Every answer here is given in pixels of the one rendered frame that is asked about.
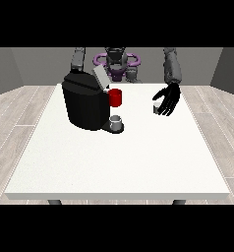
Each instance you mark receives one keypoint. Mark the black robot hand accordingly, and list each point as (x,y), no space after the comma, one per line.
(170,96)

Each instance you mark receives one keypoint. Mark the small grey coffee pod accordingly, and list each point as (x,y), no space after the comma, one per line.
(156,108)

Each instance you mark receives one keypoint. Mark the red pod holder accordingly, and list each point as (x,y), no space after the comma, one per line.
(115,97)

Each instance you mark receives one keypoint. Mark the pale grey machine lid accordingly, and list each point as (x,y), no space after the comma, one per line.
(101,76)

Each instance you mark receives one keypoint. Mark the black coffee machine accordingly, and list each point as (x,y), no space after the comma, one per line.
(84,102)

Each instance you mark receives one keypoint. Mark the small grey cup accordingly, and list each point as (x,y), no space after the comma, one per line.
(115,123)

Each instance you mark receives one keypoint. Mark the dark table leg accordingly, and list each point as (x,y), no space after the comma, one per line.
(179,202)
(54,202)

